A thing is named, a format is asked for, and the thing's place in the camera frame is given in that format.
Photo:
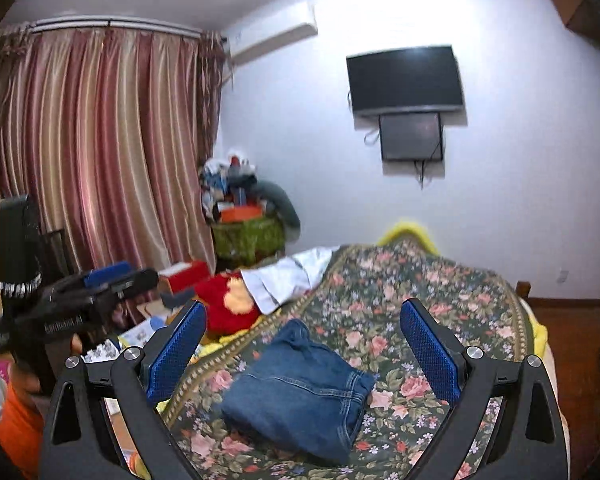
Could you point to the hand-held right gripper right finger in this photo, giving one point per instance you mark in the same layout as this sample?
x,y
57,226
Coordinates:
x,y
430,350

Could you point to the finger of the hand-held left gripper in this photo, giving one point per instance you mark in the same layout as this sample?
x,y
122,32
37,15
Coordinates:
x,y
135,284
107,274

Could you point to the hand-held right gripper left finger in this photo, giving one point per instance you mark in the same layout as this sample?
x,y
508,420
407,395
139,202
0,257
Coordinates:
x,y
177,350

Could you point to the blue denim jeans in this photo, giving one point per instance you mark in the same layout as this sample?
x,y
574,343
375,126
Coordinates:
x,y
300,395

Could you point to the person's left hand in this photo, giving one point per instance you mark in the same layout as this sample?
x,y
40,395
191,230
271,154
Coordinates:
x,y
76,346

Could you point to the red box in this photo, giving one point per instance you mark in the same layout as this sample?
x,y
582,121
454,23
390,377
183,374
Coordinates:
x,y
182,276

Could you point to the red plush toy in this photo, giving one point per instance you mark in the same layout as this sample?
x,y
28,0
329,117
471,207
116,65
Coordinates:
x,y
220,305

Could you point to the dark floral blanket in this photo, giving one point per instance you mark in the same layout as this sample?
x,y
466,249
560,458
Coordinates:
x,y
430,280

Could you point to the green patterned cloth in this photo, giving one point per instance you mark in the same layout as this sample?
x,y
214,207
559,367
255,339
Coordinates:
x,y
247,242

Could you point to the yellow fleece blanket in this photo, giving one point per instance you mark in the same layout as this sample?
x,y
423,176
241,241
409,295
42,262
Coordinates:
x,y
410,227

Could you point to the pink striped curtain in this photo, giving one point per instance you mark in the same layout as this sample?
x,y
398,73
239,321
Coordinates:
x,y
95,150

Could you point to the orange box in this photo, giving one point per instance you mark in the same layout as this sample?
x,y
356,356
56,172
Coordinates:
x,y
240,214

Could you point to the white shirt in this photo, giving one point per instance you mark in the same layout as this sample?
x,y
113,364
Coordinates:
x,y
285,275

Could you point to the beige cartoon print blanket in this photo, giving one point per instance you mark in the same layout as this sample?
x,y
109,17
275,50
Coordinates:
x,y
555,390

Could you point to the pile of household clutter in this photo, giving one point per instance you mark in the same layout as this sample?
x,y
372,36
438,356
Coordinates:
x,y
225,180

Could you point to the white air conditioner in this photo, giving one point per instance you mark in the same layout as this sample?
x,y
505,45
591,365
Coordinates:
x,y
272,32

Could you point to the wooden bed post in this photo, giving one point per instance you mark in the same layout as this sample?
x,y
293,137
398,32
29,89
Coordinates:
x,y
523,290

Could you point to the white curtain rail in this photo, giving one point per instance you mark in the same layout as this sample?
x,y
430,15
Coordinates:
x,y
115,25

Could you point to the black wall television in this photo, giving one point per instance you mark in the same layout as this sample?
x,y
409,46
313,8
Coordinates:
x,y
405,79

